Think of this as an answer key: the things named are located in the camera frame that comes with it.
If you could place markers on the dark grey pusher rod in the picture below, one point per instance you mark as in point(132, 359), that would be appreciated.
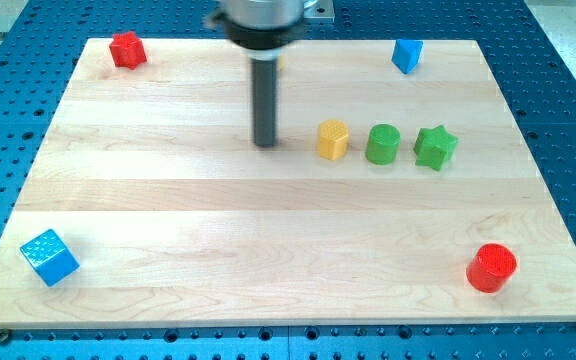
point(264, 101)

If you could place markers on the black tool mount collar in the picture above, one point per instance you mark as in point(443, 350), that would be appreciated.
point(257, 39)

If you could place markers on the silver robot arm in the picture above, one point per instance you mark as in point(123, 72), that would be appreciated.
point(262, 28)

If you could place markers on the yellow hexagon block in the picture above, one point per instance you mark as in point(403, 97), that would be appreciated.
point(333, 138)

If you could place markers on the green cylinder block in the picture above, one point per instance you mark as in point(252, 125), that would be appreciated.
point(382, 145)

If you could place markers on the red star block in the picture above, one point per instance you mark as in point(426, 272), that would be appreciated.
point(127, 50)

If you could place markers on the wooden board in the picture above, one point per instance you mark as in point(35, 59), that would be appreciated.
point(149, 176)

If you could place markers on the green star block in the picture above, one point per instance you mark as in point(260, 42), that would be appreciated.
point(434, 147)

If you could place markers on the blue cube block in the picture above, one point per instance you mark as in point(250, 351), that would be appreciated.
point(49, 257)

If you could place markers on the red cylinder block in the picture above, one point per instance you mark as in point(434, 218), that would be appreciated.
point(491, 267)

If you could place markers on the silver mounting bracket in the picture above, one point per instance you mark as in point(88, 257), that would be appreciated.
point(319, 11)

